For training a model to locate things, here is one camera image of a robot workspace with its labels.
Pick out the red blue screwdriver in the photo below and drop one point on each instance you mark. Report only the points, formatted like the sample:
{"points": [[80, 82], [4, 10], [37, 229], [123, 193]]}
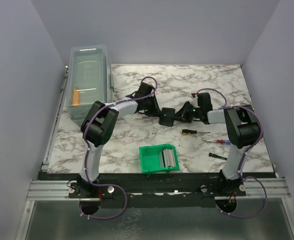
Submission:
{"points": [[220, 141]]}

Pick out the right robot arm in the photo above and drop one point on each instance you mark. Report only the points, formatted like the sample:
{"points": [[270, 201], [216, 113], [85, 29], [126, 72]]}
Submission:
{"points": [[243, 129]]}

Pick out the stack of silver cards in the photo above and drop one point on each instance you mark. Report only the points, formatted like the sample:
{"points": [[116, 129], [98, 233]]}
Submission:
{"points": [[167, 159]]}

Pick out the clear plastic storage box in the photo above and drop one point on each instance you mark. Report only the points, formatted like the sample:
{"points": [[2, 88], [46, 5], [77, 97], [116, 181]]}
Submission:
{"points": [[90, 73]]}

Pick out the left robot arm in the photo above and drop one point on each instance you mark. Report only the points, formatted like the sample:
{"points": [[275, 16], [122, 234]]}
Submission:
{"points": [[98, 127]]}

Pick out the black leather card holder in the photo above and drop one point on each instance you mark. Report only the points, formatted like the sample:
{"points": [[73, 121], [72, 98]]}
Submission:
{"points": [[166, 118]]}

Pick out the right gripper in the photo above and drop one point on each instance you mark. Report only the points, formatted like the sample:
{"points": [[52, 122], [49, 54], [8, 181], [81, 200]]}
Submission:
{"points": [[182, 114]]}

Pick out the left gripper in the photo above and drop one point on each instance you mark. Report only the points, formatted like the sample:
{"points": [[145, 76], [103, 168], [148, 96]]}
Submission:
{"points": [[155, 111]]}

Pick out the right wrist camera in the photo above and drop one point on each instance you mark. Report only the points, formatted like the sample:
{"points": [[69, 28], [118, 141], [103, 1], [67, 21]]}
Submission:
{"points": [[194, 100]]}

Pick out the black yellow screwdriver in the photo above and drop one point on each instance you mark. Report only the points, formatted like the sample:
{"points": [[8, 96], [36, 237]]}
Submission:
{"points": [[193, 132]]}

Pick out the black green screwdriver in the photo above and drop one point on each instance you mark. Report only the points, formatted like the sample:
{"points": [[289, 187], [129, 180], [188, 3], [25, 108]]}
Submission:
{"points": [[217, 156]]}

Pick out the orange tool in box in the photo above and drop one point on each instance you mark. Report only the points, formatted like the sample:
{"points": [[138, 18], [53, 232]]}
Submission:
{"points": [[75, 98]]}

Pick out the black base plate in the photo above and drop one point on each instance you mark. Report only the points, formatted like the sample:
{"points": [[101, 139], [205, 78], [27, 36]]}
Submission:
{"points": [[137, 190]]}

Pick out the green plastic bin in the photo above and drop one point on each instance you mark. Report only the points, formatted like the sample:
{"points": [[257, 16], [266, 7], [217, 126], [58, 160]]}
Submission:
{"points": [[149, 159]]}

